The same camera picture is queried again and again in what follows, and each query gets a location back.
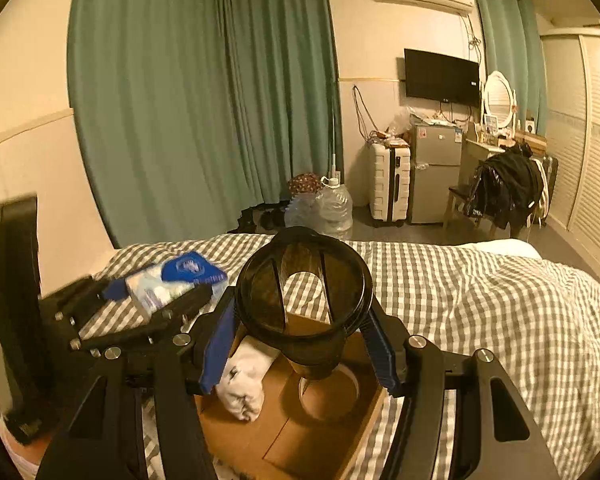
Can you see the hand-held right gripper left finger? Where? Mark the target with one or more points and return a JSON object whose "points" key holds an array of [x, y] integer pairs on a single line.
{"points": [[214, 345]]}

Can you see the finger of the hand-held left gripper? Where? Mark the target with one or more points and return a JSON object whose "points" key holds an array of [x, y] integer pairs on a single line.
{"points": [[114, 290], [145, 325]]}

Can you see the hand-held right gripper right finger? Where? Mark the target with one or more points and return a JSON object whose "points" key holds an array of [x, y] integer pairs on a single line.
{"points": [[384, 355]]}

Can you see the blue and white tissue packet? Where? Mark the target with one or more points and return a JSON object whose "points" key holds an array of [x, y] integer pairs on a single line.
{"points": [[175, 280]]}

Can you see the dark translucent plastic cup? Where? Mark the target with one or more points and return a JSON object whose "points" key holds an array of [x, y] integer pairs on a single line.
{"points": [[300, 285]]}

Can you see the brown cardboard box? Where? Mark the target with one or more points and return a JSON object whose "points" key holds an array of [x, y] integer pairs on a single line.
{"points": [[305, 440]]}

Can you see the person's left forearm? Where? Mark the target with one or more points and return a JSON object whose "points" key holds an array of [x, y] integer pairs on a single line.
{"points": [[22, 460]]}

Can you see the white cloth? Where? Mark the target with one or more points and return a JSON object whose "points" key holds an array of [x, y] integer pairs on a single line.
{"points": [[245, 385]]}

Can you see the black shoes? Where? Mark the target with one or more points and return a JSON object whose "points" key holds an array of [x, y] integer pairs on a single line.
{"points": [[265, 217]]}

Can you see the large clear water jug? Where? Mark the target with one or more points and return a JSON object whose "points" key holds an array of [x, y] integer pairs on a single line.
{"points": [[334, 210]]}

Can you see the empty clear plastic bottle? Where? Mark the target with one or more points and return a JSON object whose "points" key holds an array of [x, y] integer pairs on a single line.
{"points": [[300, 212]]}

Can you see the white pillow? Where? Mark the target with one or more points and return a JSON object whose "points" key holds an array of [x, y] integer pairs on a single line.
{"points": [[502, 249]]}

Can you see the wooden chair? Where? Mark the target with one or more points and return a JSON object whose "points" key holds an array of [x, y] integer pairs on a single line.
{"points": [[457, 200]]}

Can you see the white suitcase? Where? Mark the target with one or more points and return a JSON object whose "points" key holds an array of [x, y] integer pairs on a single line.
{"points": [[387, 180]]}

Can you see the patterned fabric bag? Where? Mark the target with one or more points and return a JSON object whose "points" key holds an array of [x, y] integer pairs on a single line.
{"points": [[305, 183]]}

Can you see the silver mini fridge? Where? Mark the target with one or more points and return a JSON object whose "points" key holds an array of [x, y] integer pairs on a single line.
{"points": [[435, 175]]}

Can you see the wide green curtain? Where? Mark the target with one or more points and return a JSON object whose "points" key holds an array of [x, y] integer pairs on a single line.
{"points": [[180, 100]]}

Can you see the black jacket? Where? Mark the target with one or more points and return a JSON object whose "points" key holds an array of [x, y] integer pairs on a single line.
{"points": [[510, 185]]}

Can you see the white dressing table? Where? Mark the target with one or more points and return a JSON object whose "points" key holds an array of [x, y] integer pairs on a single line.
{"points": [[480, 157]]}

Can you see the clear plastic bag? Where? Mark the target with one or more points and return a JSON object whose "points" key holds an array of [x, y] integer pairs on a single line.
{"points": [[400, 121]]}

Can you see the white oval mirror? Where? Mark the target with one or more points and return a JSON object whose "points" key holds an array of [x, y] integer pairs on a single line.
{"points": [[498, 99]]}

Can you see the white louvred wardrobe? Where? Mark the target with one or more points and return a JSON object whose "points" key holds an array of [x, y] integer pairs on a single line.
{"points": [[585, 150]]}

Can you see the narrow green curtain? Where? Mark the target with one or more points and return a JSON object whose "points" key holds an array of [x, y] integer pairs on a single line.
{"points": [[510, 50]]}

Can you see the black wall television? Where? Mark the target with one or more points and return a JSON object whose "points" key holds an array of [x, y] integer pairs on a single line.
{"points": [[440, 76]]}

